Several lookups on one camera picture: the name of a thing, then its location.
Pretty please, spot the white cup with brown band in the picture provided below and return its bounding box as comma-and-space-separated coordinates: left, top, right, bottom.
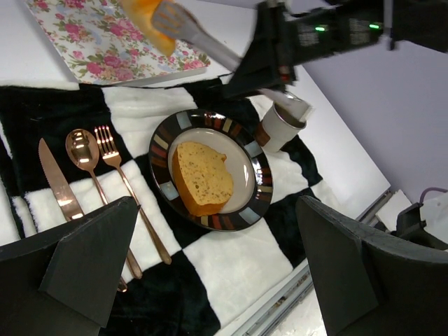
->
254, 103, 307, 153

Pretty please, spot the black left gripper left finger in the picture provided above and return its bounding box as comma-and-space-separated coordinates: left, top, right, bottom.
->
1, 197, 139, 335

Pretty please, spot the aluminium rail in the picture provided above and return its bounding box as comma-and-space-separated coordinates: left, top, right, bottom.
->
207, 181, 390, 335

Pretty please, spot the floral rectangular tray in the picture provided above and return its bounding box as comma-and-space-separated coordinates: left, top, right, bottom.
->
26, 1, 211, 85

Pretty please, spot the brown bread slice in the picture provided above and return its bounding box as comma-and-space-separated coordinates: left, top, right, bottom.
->
172, 141, 234, 217

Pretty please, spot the patterned rim ceramic plate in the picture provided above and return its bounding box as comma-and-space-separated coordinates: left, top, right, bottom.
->
148, 109, 273, 231

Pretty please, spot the copper fork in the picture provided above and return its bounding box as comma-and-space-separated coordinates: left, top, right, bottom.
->
94, 125, 172, 265

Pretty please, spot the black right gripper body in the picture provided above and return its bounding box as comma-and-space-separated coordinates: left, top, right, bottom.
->
257, 1, 350, 84

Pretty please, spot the copper spoon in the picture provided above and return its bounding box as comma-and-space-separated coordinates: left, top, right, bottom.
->
65, 128, 144, 280

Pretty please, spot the black white checkered cloth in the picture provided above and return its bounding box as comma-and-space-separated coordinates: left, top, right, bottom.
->
1, 78, 339, 335

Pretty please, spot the orange striped croissant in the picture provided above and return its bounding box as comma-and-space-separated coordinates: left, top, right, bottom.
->
120, 0, 176, 57

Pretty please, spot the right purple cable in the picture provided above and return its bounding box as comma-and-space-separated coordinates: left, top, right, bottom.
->
418, 187, 448, 204

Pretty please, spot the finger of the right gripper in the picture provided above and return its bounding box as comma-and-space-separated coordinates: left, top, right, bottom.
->
223, 6, 296, 97

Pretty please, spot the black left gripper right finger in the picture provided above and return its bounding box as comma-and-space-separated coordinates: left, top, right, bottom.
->
296, 196, 447, 335

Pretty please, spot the copper knife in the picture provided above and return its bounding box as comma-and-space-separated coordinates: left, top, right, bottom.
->
38, 138, 84, 221

